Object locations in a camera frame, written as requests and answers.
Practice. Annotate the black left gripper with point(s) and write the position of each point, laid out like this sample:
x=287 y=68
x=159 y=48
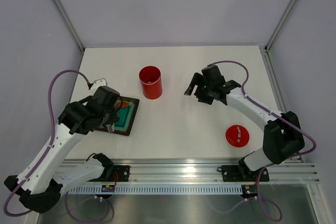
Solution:
x=114 y=118

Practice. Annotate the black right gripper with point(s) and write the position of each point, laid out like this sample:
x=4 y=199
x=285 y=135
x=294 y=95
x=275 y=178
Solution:
x=198 y=79

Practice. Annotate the stainless steel tongs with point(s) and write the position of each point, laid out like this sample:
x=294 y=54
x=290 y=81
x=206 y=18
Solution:
x=110 y=128

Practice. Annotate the red cylindrical canister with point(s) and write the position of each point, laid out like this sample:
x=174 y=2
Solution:
x=151 y=82

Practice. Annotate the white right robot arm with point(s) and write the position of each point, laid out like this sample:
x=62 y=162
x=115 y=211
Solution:
x=282 y=133

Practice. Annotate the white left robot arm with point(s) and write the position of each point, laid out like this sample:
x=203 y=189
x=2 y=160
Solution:
x=38 y=187

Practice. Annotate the black green square plate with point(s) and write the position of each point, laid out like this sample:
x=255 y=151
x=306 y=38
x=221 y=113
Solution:
x=127 y=116

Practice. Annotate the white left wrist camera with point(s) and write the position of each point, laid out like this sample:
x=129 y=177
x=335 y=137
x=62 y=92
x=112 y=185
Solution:
x=99 y=82

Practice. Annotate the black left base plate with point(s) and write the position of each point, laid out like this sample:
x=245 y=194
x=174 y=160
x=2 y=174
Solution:
x=120 y=173

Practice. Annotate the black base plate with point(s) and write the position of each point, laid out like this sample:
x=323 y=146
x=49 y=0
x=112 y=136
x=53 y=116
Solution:
x=120 y=173
x=232 y=173

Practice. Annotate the red lid with metal handle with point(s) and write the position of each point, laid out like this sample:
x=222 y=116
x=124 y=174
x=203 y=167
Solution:
x=237 y=136

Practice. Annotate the aluminium mounting rail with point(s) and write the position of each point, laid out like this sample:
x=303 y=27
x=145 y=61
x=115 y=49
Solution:
x=204 y=171

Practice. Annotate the white slotted cable duct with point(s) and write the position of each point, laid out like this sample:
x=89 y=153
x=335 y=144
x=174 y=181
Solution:
x=124 y=189

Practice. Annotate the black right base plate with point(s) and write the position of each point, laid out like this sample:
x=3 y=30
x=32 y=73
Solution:
x=232 y=173

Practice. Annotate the left aluminium frame post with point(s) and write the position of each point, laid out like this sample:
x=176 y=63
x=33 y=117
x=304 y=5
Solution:
x=64 y=16

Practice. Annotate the aluminium frame post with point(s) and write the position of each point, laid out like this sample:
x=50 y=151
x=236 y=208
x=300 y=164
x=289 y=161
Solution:
x=64 y=16
x=280 y=24

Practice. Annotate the right aluminium frame post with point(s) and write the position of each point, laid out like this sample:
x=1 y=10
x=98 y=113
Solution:
x=280 y=24

